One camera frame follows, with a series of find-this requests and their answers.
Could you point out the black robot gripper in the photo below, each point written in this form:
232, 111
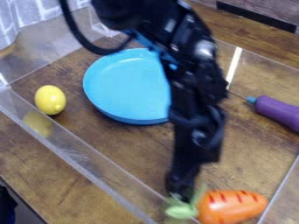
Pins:
197, 144

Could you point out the orange toy carrot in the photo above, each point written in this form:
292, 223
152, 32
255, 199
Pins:
217, 206

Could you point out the blue plastic plate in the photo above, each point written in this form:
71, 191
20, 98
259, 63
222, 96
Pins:
127, 88

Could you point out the yellow toy lemon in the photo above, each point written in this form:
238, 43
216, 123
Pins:
49, 100

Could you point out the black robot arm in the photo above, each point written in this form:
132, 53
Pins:
167, 26

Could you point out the purple toy eggplant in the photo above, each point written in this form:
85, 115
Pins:
276, 110

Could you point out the clear acrylic barrier wall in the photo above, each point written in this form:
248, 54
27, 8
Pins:
147, 204

